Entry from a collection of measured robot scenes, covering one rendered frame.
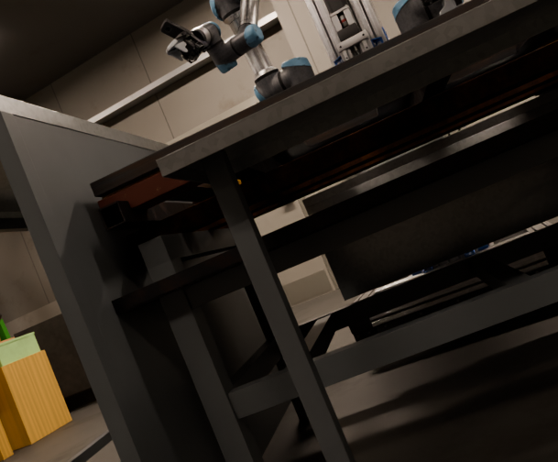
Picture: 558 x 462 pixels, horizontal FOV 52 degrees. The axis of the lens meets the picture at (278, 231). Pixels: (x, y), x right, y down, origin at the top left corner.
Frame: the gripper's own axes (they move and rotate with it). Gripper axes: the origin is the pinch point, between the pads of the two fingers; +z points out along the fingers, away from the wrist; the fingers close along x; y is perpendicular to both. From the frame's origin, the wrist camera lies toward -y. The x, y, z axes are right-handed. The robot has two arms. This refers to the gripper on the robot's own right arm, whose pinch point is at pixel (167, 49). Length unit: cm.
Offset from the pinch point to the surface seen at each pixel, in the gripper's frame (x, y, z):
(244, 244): -27, 56, 97
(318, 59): 99, 25, -363
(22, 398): 309, 2, -42
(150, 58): 221, -129, -393
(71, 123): -1, 6, 64
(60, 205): -1, 21, 89
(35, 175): -6, 14, 91
